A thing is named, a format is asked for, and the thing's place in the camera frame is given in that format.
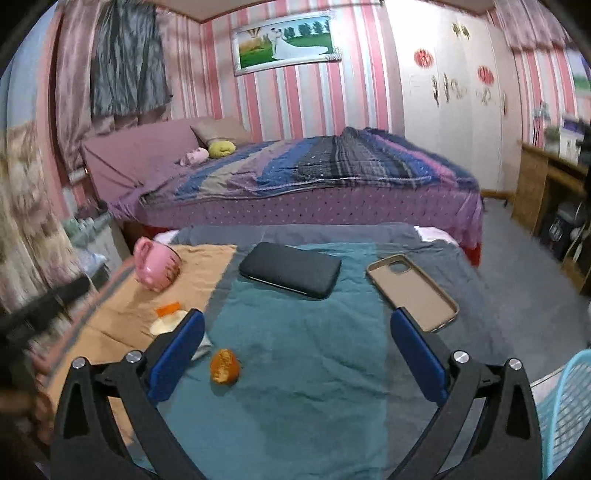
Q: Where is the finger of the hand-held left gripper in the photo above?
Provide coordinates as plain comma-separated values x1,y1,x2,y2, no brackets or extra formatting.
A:
25,276,90,326

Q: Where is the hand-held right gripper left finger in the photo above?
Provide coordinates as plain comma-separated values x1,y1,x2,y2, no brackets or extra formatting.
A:
50,308,206,480

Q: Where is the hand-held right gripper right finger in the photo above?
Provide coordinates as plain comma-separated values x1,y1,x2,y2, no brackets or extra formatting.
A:
390,308,543,480

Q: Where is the light blue plastic basket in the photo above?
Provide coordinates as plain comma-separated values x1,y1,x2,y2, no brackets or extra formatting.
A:
536,348,591,480

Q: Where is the person's left hand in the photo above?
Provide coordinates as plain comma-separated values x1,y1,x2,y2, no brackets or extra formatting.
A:
0,351,54,444

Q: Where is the beige phone case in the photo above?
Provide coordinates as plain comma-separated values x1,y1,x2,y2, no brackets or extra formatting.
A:
366,254,460,334

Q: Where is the orange cloth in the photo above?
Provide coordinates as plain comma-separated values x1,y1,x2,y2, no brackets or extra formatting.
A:
37,244,238,444

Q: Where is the floral curtain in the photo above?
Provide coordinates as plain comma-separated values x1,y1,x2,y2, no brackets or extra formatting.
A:
0,120,88,319

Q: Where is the pink pig mug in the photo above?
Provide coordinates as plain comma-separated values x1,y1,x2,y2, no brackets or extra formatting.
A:
134,237,182,292

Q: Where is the black rectangular case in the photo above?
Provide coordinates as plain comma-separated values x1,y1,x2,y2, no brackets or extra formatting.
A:
239,242,343,301

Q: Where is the purple bed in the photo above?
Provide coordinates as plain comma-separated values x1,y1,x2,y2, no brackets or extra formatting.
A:
81,117,485,268

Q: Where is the black box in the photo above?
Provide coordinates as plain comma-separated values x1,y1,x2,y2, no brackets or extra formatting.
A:
549,203,587,259

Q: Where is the pink plush toy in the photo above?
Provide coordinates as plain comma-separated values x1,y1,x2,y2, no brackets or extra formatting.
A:
179,148,209,167

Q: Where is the wooden desk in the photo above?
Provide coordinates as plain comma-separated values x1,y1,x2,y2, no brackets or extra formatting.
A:
512,142,591,296

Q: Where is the pink curtain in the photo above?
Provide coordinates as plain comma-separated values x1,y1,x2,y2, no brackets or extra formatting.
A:
53,0,174,171

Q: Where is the yellow plush toy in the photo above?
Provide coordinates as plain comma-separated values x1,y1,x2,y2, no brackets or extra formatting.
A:
208,140,238,159

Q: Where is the striped quilt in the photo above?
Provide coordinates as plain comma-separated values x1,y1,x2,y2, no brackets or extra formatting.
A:
141,127,478,204

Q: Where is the white wardrobe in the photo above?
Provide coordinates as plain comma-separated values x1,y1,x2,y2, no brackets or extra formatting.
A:
385,0,525,199

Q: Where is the brown pillow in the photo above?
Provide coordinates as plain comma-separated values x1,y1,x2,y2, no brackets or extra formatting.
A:
190,117,252,146

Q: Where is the grey curtain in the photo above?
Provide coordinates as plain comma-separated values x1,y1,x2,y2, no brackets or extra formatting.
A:
90,0,171,118

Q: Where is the desk lamp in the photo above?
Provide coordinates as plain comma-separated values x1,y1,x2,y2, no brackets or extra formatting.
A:
531,102,552,148

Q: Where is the box on desk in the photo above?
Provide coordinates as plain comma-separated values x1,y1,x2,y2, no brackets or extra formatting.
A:
558,117,587,155

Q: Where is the pink curtain pelmet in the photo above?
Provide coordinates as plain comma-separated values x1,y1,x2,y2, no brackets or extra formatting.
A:
494,0,573,51

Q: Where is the framed wall picture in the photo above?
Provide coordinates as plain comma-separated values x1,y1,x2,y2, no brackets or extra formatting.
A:
231,11,343,77

